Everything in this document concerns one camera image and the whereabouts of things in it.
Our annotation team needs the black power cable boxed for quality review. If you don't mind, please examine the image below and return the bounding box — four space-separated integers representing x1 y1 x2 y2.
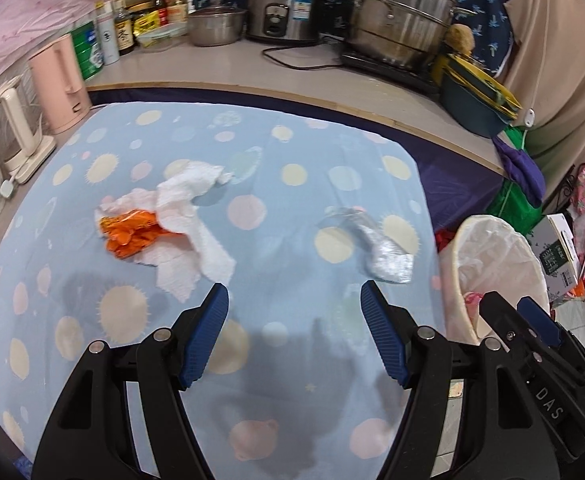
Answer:
261 35 345 70

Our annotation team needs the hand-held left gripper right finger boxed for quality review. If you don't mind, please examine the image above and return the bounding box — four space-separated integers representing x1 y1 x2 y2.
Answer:
361 280 555 480

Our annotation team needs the white plastic bottle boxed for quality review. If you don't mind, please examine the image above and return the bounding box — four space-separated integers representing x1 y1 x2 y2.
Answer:
95 0 120 66

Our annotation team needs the pink printed curtain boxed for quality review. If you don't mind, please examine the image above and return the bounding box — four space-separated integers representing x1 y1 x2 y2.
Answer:
0 0 166 111

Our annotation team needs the steel rice cooker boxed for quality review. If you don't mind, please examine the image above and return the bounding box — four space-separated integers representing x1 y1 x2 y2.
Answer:
245 0 325 45

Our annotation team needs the dark green basin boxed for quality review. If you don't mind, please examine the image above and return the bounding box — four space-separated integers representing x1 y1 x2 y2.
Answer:
432 52 523 138

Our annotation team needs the pink electric kettle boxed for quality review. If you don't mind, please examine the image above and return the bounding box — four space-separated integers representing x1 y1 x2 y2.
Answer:
27 35 93 135

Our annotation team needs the small steel pot with lid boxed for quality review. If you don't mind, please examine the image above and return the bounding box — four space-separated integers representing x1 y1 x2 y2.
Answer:
187 0 248 47

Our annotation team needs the black induction cooker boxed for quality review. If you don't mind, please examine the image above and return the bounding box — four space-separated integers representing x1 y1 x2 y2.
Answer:
339 50 443 96

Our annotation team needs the orange snack wrapper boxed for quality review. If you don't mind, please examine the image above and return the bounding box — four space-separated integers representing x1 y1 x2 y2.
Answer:
98 208 183 259

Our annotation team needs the dark sauce bottle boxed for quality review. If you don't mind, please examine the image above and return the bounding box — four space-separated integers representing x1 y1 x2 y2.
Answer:
114 0 137 57

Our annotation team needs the large steel stockpot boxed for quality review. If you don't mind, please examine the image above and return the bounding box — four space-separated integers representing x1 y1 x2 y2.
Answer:
347 0 478 71

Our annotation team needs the green tin can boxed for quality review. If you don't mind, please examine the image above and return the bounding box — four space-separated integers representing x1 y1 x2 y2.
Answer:
70 21 106 82

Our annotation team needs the white and black box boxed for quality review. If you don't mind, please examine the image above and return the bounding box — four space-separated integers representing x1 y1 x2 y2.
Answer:
527 212 585 303

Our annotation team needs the navy leaf print cloth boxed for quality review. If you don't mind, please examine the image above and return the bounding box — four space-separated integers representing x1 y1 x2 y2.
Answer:
165 0 515 81

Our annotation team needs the beige curtain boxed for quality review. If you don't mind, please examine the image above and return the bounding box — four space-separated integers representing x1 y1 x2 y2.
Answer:
492 0 585 171

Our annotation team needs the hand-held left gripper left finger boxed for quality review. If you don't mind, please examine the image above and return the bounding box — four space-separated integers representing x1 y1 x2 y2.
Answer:
31 282 230 480

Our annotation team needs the green bag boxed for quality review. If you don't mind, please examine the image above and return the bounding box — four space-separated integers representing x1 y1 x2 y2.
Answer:
489 125 543 233

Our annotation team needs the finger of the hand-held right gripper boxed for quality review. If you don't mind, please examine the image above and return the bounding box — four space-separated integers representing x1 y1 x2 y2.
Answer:
479 291 585 463
517 297 585 386

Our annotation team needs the white paper towel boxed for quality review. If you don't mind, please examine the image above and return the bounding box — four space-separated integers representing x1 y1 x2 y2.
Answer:
96 160 236 303

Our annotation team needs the blue dotted tablecloth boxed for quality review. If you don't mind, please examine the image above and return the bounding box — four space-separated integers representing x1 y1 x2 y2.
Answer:
0 102 453 480

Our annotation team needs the white countertop appliance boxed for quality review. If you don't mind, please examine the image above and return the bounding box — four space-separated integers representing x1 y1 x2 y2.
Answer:
0 76 57 184

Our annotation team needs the clear crumpled plastic wrapper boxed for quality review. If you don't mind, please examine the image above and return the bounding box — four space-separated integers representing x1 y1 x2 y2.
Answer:
322 205 415 283

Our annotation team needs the brown loofah sponge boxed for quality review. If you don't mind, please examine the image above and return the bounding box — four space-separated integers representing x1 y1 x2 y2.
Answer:
445 24 474 56

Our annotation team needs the clear food container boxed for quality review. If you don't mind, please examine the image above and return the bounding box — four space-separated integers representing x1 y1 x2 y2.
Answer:
135 20 188 53

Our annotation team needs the purple cloth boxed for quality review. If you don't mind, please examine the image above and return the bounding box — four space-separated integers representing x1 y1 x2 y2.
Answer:
492 132 545 206

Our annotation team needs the white lined waste bin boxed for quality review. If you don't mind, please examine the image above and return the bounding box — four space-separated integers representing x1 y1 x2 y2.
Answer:
442 214 550 346

